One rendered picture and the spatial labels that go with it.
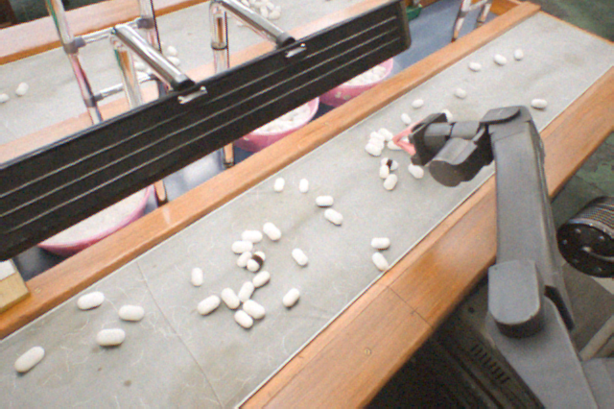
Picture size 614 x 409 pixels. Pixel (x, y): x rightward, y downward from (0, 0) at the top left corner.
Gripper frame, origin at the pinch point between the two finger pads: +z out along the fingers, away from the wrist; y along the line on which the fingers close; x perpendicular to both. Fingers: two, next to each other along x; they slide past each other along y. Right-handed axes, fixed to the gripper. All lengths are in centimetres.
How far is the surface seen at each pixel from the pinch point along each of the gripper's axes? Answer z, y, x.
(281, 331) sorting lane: -3.8, 40.5, 14.0
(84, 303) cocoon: 13, 61, -2
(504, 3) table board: 28, -100, -8
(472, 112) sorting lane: 4.6, -32.5, 7.7
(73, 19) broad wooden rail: 73, 27, -51
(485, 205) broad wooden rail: -11.6, -5.8, 17.5
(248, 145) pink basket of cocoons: 28.7, 16.5, -7.6
